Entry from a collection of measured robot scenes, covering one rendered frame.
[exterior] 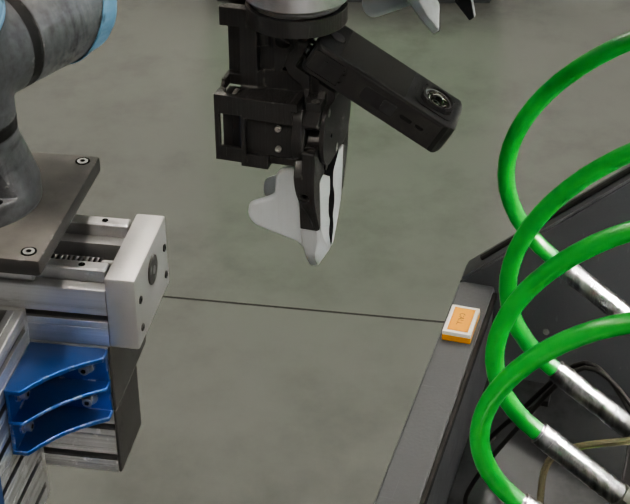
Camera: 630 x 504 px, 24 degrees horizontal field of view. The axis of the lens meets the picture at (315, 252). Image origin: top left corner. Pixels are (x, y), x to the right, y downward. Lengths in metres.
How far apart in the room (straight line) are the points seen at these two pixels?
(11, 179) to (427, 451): 0.52
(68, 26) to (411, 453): 0.58
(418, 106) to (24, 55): 0.63
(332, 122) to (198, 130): 2.91
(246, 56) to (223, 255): 2.38
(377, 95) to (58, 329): 0.69
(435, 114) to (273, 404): 1.98
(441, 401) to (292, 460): 1.39
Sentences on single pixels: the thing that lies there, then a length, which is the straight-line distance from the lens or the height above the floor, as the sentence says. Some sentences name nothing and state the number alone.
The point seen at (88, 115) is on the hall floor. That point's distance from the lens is 4.05.
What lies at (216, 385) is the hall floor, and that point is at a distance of 3.00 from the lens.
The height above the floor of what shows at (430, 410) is 0.95.
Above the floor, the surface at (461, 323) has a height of 0.96.
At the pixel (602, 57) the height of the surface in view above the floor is 1.38.
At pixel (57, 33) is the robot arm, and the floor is 1.21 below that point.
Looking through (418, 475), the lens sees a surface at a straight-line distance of 1.35.
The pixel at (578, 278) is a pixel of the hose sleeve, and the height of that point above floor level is 1.18.
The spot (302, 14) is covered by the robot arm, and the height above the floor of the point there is 1.45.
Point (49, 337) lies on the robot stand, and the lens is 1.61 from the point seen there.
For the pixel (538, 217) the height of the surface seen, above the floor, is 1.29.
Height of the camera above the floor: 1.85
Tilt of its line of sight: 33 degrees down
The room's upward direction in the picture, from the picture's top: straight up
